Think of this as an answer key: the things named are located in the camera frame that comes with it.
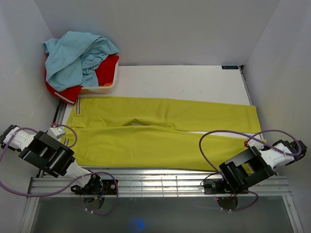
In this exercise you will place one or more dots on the yellow-green trousers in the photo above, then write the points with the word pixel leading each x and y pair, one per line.
pixel 156 133

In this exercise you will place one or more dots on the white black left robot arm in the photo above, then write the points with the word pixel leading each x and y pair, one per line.
pixel 45 151

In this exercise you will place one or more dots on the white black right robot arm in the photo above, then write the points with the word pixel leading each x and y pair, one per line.
pixel 253 165

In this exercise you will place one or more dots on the white plastic laundry basket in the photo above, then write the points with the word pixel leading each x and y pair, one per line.
pixel 101 90

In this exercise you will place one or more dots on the red garment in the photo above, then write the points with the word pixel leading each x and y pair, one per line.
pixel 105 75

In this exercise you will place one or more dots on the blue logo sticker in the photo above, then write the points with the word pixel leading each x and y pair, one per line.
pixel 229 67

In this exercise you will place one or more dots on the light blue garment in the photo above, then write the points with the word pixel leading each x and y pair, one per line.
pixel 73 59

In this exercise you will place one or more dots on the white wire grid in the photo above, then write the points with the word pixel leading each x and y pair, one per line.
pixel 174 187

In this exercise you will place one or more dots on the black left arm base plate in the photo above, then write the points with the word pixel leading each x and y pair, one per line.
pixel 96 187

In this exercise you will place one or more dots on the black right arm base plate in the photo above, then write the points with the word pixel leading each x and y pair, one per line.
pixel 218 186

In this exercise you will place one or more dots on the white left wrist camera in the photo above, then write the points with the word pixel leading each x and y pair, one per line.
pixel 56 131

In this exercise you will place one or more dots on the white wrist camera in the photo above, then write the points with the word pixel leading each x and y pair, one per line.
pixel 253 143
pixel 56 131

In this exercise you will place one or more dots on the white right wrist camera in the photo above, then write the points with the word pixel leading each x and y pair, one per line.
pixel 253 143

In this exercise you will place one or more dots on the aluminium table frame rails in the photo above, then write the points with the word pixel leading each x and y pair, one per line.
pixel 170 200

